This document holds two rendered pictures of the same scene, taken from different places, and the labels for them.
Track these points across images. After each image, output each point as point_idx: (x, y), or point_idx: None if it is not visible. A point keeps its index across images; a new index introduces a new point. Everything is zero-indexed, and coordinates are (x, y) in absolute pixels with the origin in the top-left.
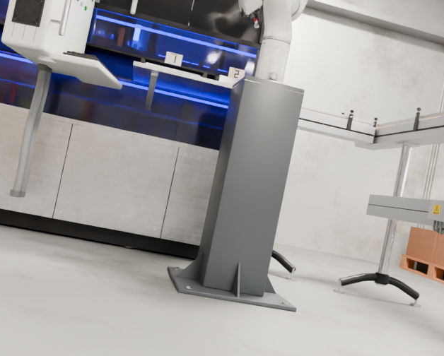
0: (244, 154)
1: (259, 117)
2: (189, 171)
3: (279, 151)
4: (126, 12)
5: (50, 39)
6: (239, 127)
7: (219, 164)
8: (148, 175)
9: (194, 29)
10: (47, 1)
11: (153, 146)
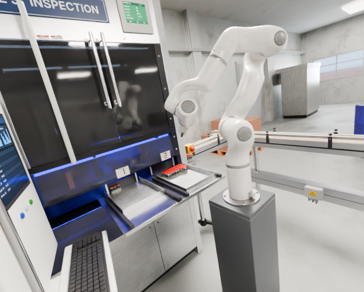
0: (261, 263)
1: (261, 234)
2: (164, 227)
3: (273, 240)
4: (65, 160)
5: None
6: (255, 252)
7: (227, 261)
8: (143, 249)
9: (126, 142)
10: None
11: (137, 233)
